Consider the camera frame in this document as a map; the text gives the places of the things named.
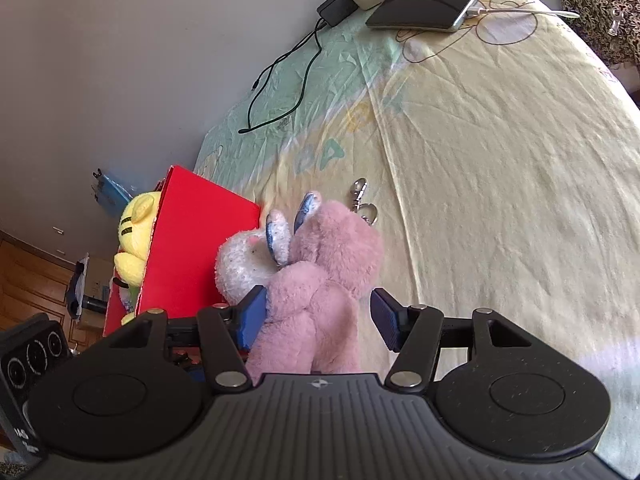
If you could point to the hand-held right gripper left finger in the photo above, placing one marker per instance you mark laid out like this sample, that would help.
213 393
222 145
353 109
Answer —
254 317

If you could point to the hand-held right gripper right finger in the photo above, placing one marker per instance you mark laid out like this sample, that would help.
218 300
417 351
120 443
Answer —
385 320

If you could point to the large white plush rabbit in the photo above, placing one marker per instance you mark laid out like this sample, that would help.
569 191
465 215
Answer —
240 265

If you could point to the pink plush toy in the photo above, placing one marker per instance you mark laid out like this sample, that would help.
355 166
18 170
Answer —
325 270

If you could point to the red cardboard box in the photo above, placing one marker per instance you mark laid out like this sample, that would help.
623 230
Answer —
200 240

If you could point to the yellow tiger plush toy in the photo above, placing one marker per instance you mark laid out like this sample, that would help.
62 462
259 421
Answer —
135 220

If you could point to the wooden cabinet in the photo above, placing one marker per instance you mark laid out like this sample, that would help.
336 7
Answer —
30 280

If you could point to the metal key clasp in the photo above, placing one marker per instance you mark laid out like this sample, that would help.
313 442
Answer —
362 205

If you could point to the blue plastic bag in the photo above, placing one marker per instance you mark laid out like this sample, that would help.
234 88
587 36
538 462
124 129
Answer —
112 195

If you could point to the black smartphone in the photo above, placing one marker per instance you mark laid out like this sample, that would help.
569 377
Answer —
420 10

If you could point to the black charger adapter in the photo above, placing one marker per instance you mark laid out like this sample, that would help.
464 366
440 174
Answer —
337 7

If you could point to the clear plastic clip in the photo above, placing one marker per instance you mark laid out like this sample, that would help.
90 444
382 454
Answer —
617 20

